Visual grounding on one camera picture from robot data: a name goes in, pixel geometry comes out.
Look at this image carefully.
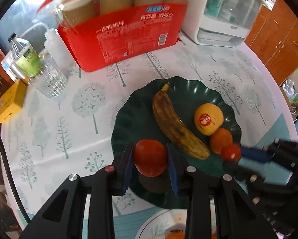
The dark avocado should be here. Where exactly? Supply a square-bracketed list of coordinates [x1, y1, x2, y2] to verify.
[138, 171, 172, 194]

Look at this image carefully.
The yellow cardboard box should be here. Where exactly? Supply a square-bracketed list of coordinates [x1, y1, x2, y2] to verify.
[0, 80, 27, 124]

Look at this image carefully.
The red paper cup package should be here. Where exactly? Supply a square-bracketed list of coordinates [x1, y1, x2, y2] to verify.
[38, 0, 188, 72]

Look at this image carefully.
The round white floral placemat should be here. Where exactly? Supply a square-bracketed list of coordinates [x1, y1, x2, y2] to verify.
[135, 208, 218, 239]

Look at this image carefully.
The brown ripe banana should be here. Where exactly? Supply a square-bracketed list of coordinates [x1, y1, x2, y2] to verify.
[152, 83, 210, 160]

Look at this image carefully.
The white plastic squeeze bottle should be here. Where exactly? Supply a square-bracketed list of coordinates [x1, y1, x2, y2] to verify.
[44, 28, 74, 68]

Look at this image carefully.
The bottle with green label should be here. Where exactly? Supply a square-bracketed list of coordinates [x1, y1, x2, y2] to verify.
[8, 33, 43, 78]

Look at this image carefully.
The clear glass cup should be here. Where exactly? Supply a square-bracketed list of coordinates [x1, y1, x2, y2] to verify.
[29, 52, 67, 100]

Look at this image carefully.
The large red tomato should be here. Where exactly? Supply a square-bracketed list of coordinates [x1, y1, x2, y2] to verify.
[133, 139, 168, 177]

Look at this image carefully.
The white countertop sterilizer cabinet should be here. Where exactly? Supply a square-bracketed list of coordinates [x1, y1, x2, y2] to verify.
[181, 0, 264, 48]

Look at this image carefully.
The red cherry tomato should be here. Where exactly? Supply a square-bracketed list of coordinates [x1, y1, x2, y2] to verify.
[221, 144, 242, 162]

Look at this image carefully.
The wooden cabinet right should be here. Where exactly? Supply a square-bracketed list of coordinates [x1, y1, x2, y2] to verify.
[244, 0, 298, 85]

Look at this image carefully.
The black cable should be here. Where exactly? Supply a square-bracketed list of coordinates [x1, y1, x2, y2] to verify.
[0, 121, 31, 224]

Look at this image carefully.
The dark green scalloped plate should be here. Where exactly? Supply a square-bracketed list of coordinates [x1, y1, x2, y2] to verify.
[110, 75, 243, 210]

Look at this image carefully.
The large orange mandarin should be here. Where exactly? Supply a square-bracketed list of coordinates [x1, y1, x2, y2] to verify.
[164, 231, 218, 239]

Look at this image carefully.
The yellow apple with sticker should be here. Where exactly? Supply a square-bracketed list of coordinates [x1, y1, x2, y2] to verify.
[194, 103, 224, 136]

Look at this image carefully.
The tree pattern tablecloth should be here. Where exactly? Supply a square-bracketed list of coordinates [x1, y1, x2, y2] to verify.
[1, 37, 298, 216]

